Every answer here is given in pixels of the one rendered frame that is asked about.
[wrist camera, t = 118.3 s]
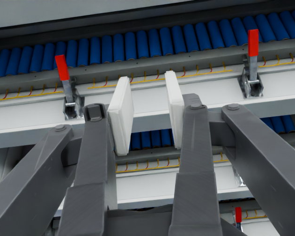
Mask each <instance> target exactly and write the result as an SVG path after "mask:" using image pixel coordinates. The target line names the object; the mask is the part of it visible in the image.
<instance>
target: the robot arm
mask: <svg viewBox="0 0 295 236"><path fill-rule="evenodd" d="M165 80H166V89H167V98H168V106H169V112H170V120H171V127H172V132H173V139H174V144H175V148H177V150H178V149H180V150H181V155H180V165H179V173H177V174H176V182H175V191H174V201H173V204H167V205H164V206H160V207H156V208H153V209H149V210H146V211H131V210H121V209H118V202H117V184H116V165H115V154H114V148H115V153H116V155H118V156H122V155H127V154H128V151H129V145H130V138H131V131H132V125H133V115H134V106H133V99H132V93H131V87H130V81H129V78H128V77H127V76H125V77H121V78H120V79H119V81H118V84H117V86H116V89H115V92H114V94H113V97H112V100H111V103H110V104H103V103H92V104H89V105H86V106H84V107H83V108H82V111H83V115H84V119H85V125H84V127H83V128H80V129H76V130H73V128H72V126H71V125H69V124H60V125H56V126H55V127H53V128H52V129H50V130H49V131H48V132H47V133H46V135H45V136H44V137H43V138H42V139H41V140H40V141H39V142H38V143H37V144H36V145H35V146H34V147H33V148H32V149H31V150H30V151H29V152H28V153H27V154H26V155H25V156H24V157H23V158H22V160H21V161H20V162H19V163H18V164H17V165H16V166H15V167H14V168H13V169H12V170H11V171H10V172H9V173H8V174H7V175H6V177H5V178H4V179H3V180H2V181H1V182H0V236H43V234H44V233H45V231H46V229H47V228H48V226H49V224H50V222H51V220H52V219H53V217H54V215H55V213H56V211H57V210H58V208H59V206H60V204H61V202H62V201H63V199H64V197H65V200H64V205H63V209H62V214H61V218H60V222H59V228H58V232H57V236H248V235H246V234H245V233H243V232H242V231H240V230H239V229H237V228H236V227H234V226H233V225H231V224H230V223H228V222H227V221H225V220H224V219H222V218H221V217H220V211H219V202H218V193H217V184H216V176H215V171H214V162H213V153H212V146H222V150H223V152H224V154H225V155H226V157H227V158H228V159H229V161H230V162H231V164H232V165H233V167H234V168H235V170H236V171H237V173H238V174H239V176H240V177H241V179H242V180H243V181H244V183H245V184H246V186H247V187H248V189H249V190H250V192H251V193H252V195H253V197H254V198H255V200H256V201H257V202H258V204H259V205H260V207H261V208H262V210H263V211H264V213H265V214H266V216H267V217H268V219H269V220H270V222H271V223H272V225H273V226H274V227H275V229H276V230H277V232H278V233H279V235H280V236H295V149H294V148H293V147H292V146H291V145H289V144H288V143H287V142H286V141H285V140H284V139H282V138H281V137H280V136H279V135H278V134H277V133H276V132H275V131H273V130H272V129H271V128H270V127H269V126H268V125H266V124H265V123H264V122H263V121H262V120H261V119H259V118H258V117H257V116H256V115H255V114H253V113H252V112H251V111H250V110H249V109H248V108H246V107H245V106H244V105H241V104H238V103H232V104H227V105H224V106H222V108H221V112H211V111H208V108H207V106H206V105H204V104H202V102H201V100H200V98H199V95H197V94H195V93H190V94H181V91H180V88H179V85H178V82H177V78H176V75H175V72H173V71H166V73H165ZM73 181H74V186H73V187H71V185H72V183H73Z"/></svg>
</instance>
